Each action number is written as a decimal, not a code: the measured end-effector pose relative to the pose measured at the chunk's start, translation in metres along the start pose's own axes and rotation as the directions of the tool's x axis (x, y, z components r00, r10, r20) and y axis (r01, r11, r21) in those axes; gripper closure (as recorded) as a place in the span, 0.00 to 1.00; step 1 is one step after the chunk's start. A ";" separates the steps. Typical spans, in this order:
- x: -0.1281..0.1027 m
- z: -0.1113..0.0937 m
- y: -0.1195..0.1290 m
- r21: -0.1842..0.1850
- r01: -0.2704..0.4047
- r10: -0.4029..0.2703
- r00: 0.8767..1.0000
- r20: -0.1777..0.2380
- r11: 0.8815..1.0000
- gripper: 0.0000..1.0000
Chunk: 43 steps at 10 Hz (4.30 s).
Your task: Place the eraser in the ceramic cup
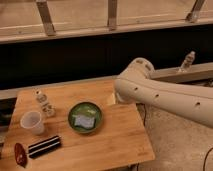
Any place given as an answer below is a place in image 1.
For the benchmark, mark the pale cloth in bowl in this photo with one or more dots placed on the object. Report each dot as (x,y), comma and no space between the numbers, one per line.
(84,121)

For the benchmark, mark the clear bottle on ledge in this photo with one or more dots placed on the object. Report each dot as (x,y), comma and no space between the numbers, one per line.
(188,61)

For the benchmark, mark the metal bracket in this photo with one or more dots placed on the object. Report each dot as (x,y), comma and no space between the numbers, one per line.
(193,15)
(44,13)
(112,14)

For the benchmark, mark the middle metal bracket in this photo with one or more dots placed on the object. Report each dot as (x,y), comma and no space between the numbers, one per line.
(112,14)

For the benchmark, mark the black white striped eraser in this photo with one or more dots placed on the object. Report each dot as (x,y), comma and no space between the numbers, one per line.
(43,147)

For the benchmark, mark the green bowl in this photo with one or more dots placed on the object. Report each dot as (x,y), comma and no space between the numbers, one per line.
(85,108)

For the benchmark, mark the right metal bracket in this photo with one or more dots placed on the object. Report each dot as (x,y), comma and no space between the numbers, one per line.
(193,15)

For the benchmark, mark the white ceramic cup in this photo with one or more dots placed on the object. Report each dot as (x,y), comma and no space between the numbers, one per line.
(33,122)

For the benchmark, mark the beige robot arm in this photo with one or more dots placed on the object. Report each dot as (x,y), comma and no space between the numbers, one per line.
(135,84)

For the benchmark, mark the dark red oval object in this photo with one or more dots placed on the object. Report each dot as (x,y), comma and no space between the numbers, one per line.
(20,155)

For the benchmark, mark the left metal bracket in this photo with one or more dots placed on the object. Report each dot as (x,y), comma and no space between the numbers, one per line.
(44,13)

